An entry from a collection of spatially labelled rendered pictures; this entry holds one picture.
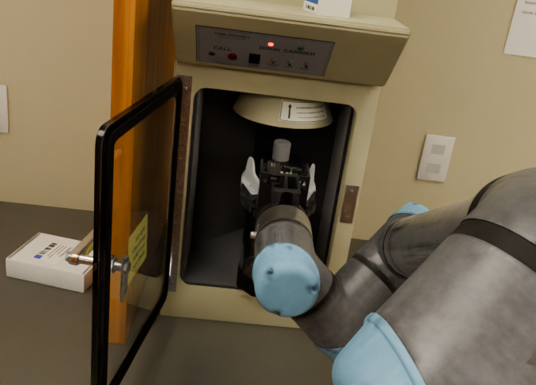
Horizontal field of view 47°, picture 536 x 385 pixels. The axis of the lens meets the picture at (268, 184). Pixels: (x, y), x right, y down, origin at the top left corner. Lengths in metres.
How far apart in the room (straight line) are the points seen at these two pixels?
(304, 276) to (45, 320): 0.59
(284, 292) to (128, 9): 0.43
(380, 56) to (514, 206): 0.53
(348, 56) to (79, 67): 0.74
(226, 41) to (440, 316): 0.60
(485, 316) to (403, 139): 1.14
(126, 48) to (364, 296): 0.46
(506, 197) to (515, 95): 1.13
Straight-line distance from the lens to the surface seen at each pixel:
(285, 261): 0.68
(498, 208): 0.40
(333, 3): 0.87
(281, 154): 0.99
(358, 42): 0.87
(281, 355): 1.09
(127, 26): 0.88
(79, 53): 1.45
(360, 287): 0.76
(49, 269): 1.23
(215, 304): 1.13
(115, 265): 0.79
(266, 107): 1.01
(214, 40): 0.88
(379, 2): 0.96
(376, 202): 1.53
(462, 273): 0.38
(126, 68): 0.89
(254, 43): 0.88
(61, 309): 1.18
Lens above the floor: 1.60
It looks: 22 degrees down
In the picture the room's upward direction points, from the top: 8 degrees clockwise
